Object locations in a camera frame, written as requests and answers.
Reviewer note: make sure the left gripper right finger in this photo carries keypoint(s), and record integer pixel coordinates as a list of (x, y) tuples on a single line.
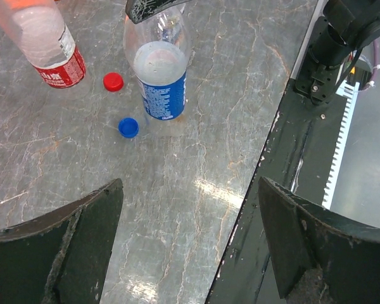
[(318, 256)]

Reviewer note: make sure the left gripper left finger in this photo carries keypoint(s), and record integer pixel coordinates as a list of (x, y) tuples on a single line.
[(62, 256)]

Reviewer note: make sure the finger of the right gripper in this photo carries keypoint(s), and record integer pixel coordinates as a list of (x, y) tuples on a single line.
[(140, 10)]

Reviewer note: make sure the clear bottle blue label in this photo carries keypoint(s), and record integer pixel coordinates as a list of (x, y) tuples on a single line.
[(158, 50)]

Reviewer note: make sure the red bottle cap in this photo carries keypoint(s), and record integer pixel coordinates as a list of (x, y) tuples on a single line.
[(113, 82)]

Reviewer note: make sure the clear bottle red label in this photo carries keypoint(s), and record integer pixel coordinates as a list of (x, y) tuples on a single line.
[(41, 34)]

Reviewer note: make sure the blue bottle cap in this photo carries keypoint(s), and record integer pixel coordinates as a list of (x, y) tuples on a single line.
[(128, 127)]

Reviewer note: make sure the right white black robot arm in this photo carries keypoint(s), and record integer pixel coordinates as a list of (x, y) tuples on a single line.
[(350, 26)]

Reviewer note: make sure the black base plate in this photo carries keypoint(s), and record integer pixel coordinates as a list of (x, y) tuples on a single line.
[(297, 155)]

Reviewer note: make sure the white slotted cable duct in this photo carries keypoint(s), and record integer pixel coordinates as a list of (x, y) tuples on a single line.
[(350, 93)]

